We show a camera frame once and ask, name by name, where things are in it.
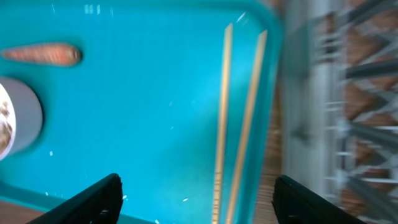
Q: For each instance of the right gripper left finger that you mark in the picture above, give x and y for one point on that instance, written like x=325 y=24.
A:
x=100 y=203

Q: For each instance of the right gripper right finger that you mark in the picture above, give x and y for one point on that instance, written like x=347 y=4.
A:
x=294 y=203

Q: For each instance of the grey dishwasher rack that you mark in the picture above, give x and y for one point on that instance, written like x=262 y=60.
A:
x=339 y=103

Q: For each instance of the right wooden chopstick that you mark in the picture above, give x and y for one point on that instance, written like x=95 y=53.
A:
x=246 y=125

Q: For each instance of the wooden chopstick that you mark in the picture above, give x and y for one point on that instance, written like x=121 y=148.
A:
x=222 y=122
x=246 y=125

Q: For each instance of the teal serving tray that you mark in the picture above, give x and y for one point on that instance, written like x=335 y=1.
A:
x=143 y=103

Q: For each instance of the white bowl with food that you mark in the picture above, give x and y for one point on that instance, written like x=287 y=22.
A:
x=28 y=111

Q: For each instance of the left wooden chopstick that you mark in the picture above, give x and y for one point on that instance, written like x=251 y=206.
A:
x=222 y=122

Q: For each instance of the peanut shells and rice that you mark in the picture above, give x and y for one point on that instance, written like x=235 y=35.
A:
x=8 y=123

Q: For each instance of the orange carrot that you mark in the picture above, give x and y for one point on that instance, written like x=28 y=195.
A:
x=50 y=53

